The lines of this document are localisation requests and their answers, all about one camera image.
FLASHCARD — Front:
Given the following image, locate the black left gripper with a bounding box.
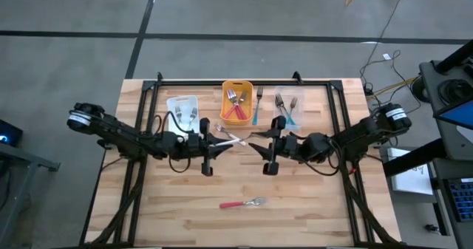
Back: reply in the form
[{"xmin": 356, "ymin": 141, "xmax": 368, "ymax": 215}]
[{"xmin": 164, "ymin": 117, "xmax": 234, "ymax": 177}]

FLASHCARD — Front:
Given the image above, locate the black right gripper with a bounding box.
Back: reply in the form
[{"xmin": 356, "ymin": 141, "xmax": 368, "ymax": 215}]
[{"xmin": 248, "ymin": 115, "xmax": 308, "ymax": 177}]

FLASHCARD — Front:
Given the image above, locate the orange plastic bin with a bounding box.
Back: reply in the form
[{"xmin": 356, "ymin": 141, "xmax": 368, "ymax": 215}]
[{"xmin": 220, "ymin": 80, "xmax": 255, "ymax": 126}]

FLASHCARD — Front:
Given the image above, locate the white plastic bin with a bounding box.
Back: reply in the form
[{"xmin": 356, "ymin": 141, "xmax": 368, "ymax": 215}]
[{"xmin": 166, "ymin": 95, "xmax": 201, "ymax": 141}]

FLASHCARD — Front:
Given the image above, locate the clear plastic bin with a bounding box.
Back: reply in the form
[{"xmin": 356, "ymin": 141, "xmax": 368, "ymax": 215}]
[{"xmin": 273, "ymin": 86, "xmax": 307, "ymax": 133}]

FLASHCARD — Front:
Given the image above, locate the yellow floor stick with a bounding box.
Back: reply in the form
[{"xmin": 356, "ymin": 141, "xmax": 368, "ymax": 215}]
[{"xmin": 365, "ymin": 77, "xmax": 418, "ymax": 100}]

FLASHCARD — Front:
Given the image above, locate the white paper sheet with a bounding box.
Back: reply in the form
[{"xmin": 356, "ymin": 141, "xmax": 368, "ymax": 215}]
[{"xmin": 387, "ymin": 147, "xmax": 434, "ymax": 197}]

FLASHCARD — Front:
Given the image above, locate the gray equipment cart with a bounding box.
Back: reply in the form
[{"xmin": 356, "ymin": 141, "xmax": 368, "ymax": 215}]
[{"xmin": 382, "ymin": 40, "xmax": 473, "ymax": 249}]

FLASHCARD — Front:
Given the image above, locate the gray side table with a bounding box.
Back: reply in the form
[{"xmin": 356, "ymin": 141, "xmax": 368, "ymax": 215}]
[{"xmin": 0, "ymin": 141, "xmax": 62, "ymax": 248}]

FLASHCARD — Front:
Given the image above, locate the blue laptop screen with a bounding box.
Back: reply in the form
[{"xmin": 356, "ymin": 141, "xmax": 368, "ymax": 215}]
[{"xmin": 437, "ymin": 100, "xmax": 473, "ymax": 131}]

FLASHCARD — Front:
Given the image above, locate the backlit keyboard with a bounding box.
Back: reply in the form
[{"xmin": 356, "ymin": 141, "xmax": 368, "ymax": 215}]
[{"xmin": 446, "ymin": 177, "xmax": 473, "ymax": 223}]

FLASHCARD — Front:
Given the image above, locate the black device with blue light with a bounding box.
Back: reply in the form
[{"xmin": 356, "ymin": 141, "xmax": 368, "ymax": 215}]
[{"xmin": 0, "ymin": 118, "xmax": 24, "ymax": 148}]

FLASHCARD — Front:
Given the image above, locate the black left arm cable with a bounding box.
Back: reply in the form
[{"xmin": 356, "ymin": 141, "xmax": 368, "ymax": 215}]
[{"xmin": 152, "ymin": 110, "xmax": 193, "ymax": 174}]

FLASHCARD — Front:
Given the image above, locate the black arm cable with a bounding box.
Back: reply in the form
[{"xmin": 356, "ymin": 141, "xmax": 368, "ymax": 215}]
[
  {"xmin": 295, "ymin": 159, "xmax": 340, "ymax": 177},
  {"xmin": 152, "ymin": 110, "xmax": 193, "ymax": 174}
]

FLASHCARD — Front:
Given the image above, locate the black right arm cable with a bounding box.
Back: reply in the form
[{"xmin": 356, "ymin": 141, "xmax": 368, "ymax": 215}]
[{"xmin": 295, "ymin": 159, "xmax": 340, "ymax": 177}]

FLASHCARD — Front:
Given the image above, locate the black metal frame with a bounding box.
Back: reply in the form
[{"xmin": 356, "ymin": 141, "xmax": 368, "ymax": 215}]
[{"xmin": 79, "ymin": 70, "xmax": 404, "ymax": 249}]

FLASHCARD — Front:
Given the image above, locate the black floor cable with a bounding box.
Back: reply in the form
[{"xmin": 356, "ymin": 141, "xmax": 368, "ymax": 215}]
[{"xmin": 358, "ymin": 0, "xmax": 411, "ymax": 95}]

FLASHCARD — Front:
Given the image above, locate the coiled black cable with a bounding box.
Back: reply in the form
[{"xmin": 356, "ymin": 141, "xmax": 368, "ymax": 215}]
[{"xmin": 438, "ymin": 78, "xmax": 473, "ymax": 108}]

